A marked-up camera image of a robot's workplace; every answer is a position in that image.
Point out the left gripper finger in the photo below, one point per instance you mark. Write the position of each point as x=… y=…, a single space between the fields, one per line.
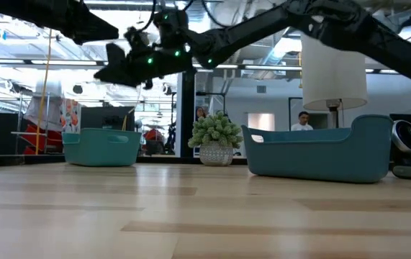
x=97 y=32

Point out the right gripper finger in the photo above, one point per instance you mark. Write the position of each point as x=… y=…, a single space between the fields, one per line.
x=118 y=77
x=116 y=57

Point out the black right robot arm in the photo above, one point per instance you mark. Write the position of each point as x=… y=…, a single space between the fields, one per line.
x=334 y=25

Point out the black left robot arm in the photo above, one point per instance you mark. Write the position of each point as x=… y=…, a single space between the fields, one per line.
x=18 y=9

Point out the black monitor screen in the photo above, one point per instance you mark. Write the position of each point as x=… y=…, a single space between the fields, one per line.
x=104 y=117

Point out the colourful patterned banner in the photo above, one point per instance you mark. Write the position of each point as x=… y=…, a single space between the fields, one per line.
x=71 y=117

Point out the white black building column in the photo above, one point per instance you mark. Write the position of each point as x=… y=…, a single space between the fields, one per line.
x=185 y=118

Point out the person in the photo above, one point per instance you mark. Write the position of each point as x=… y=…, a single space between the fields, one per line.
x=201 y=113
x=302 y=124

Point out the red office chair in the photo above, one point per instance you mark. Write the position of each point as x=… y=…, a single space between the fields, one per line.
x=153 y=136

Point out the light teal plastic bin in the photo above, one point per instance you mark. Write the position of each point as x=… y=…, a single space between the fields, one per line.
x=100 y=151

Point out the white cloth on rack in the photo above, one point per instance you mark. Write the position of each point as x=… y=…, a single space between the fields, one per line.
x=43 y=108

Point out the green succulent in pot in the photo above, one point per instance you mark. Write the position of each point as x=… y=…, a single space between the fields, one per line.
x=214 y=131

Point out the black red tool case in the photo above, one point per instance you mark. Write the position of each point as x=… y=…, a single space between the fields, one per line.
x=43 y=140

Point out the long ceiling light strip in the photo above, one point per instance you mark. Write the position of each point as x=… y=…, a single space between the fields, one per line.
x=381 y=71
x=262 y=67

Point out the white shade wooden base lamp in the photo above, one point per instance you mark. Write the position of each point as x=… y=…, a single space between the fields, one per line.
x=333 y=79

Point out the dark teal plastic bin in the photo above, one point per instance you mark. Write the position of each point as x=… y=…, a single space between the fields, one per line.
x=316 y=158

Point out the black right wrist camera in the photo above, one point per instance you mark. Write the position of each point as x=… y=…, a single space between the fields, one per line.
x=135 y=37

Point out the silver ventilation duct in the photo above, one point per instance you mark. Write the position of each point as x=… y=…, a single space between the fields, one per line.
x=277 y=54

